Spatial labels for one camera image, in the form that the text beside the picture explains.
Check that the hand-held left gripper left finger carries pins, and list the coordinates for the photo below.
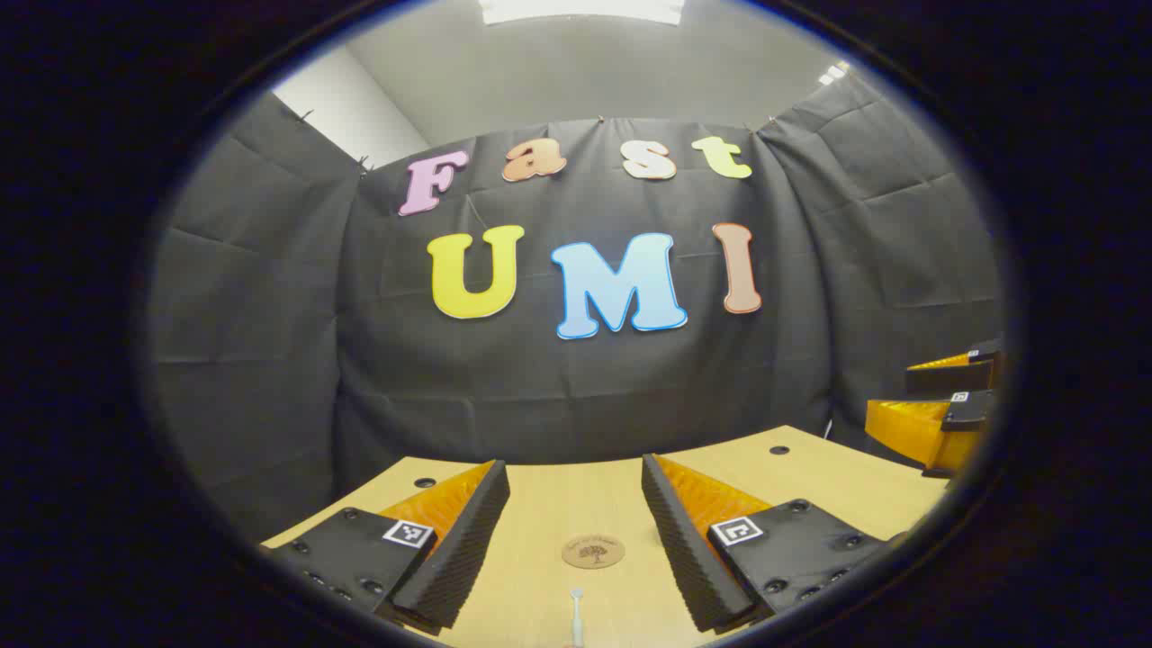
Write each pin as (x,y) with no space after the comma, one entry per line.
(459,558)

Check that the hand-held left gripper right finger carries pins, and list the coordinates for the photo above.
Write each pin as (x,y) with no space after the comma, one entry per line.
(684,558)

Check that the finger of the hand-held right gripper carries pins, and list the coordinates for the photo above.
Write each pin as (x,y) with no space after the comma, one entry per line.
(954,376)
(967,412)

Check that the round brown coaster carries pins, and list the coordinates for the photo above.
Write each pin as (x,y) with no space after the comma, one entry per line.
(593,552)

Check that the white toothbrush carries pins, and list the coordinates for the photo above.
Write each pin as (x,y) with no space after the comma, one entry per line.
(577,616)

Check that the wooden desktop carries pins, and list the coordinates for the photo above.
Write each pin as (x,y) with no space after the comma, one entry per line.
(558,504)

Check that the black backdrop cloth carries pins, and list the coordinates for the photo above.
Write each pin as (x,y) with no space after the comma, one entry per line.
(558,387)

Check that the small ceiling light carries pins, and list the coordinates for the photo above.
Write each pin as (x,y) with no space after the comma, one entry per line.
(833,73)

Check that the large ceiling light panel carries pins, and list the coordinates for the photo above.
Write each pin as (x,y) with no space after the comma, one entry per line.
(580,9)

